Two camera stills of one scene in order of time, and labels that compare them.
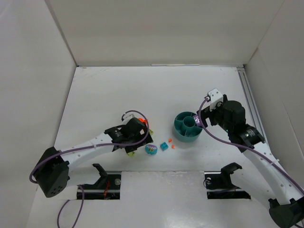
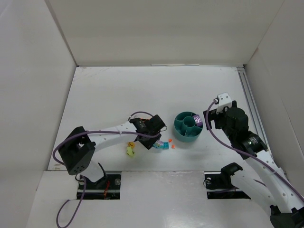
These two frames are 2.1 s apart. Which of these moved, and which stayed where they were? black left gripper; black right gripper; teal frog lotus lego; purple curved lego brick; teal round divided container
Moved: teal frog lotus lego; black left gripper
Stayed: black right gripper; teal round divided container; purple curved lego brick
